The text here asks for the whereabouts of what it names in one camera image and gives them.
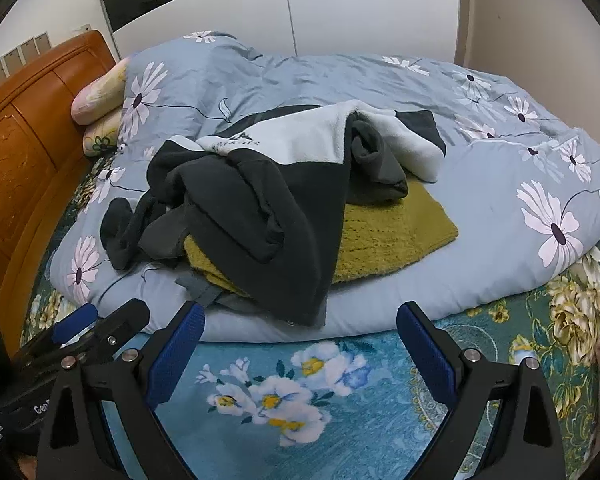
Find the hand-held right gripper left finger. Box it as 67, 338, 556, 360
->
36, 302, 207, 480

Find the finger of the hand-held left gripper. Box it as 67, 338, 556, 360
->
62, 299, 151, 361
15, 304, 99, 361

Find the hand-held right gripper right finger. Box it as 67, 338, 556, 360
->
396, 301, 566, 480

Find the black and white fleece jacket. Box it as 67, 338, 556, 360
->
147, 100, 447, 328

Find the teal floral bed sheet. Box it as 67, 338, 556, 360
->
20, 160, 600, 480

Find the light grey garment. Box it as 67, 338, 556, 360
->
175, 272, 261, 311

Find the dark grey garment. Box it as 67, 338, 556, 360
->
100, 197, 191, 271
350, 112, 410, 202

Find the olive green knit sweater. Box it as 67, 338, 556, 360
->
182, 180, 459, 296

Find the orange wooden headboard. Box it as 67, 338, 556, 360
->
0, 29, 118, 361

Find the yellow floral pillow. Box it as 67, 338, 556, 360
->
82, 110, 126, 158

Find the pink floral pillow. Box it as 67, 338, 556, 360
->
71, 57, 131, 126

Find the blue floral duvet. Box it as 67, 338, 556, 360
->
50, 30, 600, 343

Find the white wardrobe with black stripe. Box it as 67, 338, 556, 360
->
90, 0, 463, 68

